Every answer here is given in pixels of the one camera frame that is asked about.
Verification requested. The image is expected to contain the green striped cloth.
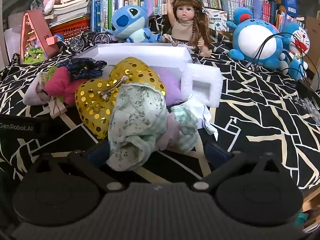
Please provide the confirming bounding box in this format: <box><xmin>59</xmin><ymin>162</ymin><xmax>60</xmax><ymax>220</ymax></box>
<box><xmin>172</xmin><ymin>105</ymin><xmax>200</xmax><ymax>154</ymax></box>

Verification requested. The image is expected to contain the white foam block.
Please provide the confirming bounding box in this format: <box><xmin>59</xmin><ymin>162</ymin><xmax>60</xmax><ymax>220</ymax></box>
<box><xmin>180</xmin><ymin>63</ymin><xmax>223</xmax><ymax>108</ymax></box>

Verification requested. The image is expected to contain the round blue mouse plush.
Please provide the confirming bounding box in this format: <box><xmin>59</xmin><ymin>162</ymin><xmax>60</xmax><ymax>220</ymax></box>
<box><xmin>226</xmin><ymin>6</ymin><xmax>292</xmax><ymax>69</ymax></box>

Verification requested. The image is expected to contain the dark blue lace scrunchie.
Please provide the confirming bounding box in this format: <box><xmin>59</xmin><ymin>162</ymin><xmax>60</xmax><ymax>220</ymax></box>
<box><xmin>56</xmin><ymin>57</ymin><xmax>108</xmax><ymax>82</ymax></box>

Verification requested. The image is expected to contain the miniature metal bicycle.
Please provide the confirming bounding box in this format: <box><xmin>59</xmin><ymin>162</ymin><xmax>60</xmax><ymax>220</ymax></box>
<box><xmin>69</xmin><ymin>29</ymin><xmax>112</xmax><ymax>53</ymax></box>

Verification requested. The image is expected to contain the green floral cloth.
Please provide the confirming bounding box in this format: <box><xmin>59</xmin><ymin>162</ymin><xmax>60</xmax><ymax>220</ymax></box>
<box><xmin>106</xmin><ymin>82</ymin><xmax>170</xmax><ymax>172</ymax></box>

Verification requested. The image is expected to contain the row of tall thin books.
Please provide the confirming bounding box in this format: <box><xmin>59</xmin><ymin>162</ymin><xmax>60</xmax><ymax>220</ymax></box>
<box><xmin>91</xmin><ymin>0</ymin><xmax>120</xmax><ymax>33</ymax></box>

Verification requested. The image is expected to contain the purple plush toy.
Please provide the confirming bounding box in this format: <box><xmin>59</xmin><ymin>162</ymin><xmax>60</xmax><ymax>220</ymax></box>
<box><xmin>156</xmin><ymin>69</ymin><xmax>183</xmax><ymax>107</ymax></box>

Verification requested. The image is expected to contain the red plastic basket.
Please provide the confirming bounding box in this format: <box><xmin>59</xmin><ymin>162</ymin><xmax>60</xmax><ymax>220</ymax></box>
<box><xmin>50</xmin><ymin>17</ymin><xmax>91</xmax><ymax>42</ymax></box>

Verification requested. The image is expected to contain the pink toy house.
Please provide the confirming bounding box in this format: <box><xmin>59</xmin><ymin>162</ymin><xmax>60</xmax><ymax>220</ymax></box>
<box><xmin>19</xmin><ymin>10</ymin><xmax>59</xmax><ymax>64</ymax></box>

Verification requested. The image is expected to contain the white paper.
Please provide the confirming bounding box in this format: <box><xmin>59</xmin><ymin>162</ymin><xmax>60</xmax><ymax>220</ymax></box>
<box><xmin>181</xmin><ymin>94</ymin><xmax>219</xmax><ymax>140</ymax></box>

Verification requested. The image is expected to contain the gold sequin heart pillow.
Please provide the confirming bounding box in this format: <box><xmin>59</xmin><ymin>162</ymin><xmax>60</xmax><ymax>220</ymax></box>
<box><xmin>75</xmin><ymin>57</ymin><xmax>167</xmax><ymax>140</ymax></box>

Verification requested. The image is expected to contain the green fuzzy scrunchie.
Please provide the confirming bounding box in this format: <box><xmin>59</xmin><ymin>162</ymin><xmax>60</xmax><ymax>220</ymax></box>
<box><xmin>46</xmin><ymin>66</ymin><xmax>62</xmax><ymax>80</ymax></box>

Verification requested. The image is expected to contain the blue robot cat plush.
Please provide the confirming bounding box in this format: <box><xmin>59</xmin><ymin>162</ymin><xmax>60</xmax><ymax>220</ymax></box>
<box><xmin>279</xmin><ymin>21</ymin><xmax>312</xmax><ymax>80</ymax></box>

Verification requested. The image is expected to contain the brown-haired baby doll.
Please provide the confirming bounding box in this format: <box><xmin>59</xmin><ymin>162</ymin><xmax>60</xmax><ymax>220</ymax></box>
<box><xmin>160</xmin><ymin>0</ymin><xmax>213</xmax><ymax>58</ymax></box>

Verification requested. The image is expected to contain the stack of paperback books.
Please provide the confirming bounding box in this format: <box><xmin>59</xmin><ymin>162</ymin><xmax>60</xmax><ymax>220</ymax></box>
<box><xmin>49</xmin><ymin>0</ymin><xmax>92</xmax><ymax>27</ymax></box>

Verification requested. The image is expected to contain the black geometric pattern blanket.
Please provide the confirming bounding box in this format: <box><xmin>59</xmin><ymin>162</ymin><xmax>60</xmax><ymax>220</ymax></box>
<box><xmin>0</xmin><ymin>12</ymin><xmax>320</xmax><ymax>193</ymax></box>

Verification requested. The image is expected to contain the silver hair clip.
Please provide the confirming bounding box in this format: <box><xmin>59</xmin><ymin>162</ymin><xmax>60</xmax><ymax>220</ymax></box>
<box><xmin>100</xmin><ymin>76</ymin><xmax>128</xmax><ymax>98</ymax></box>

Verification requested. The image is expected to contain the white illustrated box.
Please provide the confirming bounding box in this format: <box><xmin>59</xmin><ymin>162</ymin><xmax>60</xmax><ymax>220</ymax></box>
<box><xmin>204</xmin><ymin>7</ymin><xmax>235</xmax><ymax>32</ymax></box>

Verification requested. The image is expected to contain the brown cardboard box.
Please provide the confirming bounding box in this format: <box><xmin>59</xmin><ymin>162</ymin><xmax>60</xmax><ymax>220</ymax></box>
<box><xmin>304</xmin><ymin>16</ymin><xmax>320</xmax><ymax>55</ymax></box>

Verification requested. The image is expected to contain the row of blue and red books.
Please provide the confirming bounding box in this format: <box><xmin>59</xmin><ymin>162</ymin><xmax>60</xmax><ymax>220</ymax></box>
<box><xmin>220</xmin><ymin>0</ymin><xmax>278</xmax><ymax>24</ymax></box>

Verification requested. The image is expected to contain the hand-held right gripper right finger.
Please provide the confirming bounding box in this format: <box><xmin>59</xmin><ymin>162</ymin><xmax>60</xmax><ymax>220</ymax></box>
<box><xmin>191</xmin><ymin>141</ymin><xmax>283</xmax><ymax>193</ymax></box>

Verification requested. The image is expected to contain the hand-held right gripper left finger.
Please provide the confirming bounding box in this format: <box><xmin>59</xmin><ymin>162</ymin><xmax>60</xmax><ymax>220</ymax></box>
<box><xmin>32</xmin><ymin>141</ymin><xmax>125</xmax><ymax>193</ymax></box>

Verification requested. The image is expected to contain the white cardboard box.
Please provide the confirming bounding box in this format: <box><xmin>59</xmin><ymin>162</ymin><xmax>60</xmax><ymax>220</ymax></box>
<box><xmin>79</xmin><ymin>42</ymin><xmax>194</xmax><ymax>87</ymax></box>

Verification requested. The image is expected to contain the clear plastic wrap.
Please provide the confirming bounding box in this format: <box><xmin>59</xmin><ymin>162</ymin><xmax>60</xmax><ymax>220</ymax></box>
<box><xmin>294</xmin><ymin>96</ymin><xmax>320</xmax><ymax>125</ymax></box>

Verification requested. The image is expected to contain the blue alien plush toy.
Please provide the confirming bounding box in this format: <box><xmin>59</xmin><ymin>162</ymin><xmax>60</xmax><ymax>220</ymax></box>
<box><xmin>104</xmin><ymin>0</ymin><xmax>165</xmax><ymax>43</ymax></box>

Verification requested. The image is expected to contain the pink fabric bow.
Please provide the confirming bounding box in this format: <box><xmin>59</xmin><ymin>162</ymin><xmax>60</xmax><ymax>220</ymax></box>
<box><xmin>44</xmin><ymin>67</ymin><xmax>87</xmax><ymax>105</ymax></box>

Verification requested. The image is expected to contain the black cable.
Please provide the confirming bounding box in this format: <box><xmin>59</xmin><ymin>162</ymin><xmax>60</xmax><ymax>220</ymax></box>
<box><xmin>254</xmin><ymin>34</ymin><xmax>320</xmax><ymax>92</ymax></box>
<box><xmin>246</xmin><ymin>32</ymin><xmax>294</xmax><ymax>68</ymax></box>

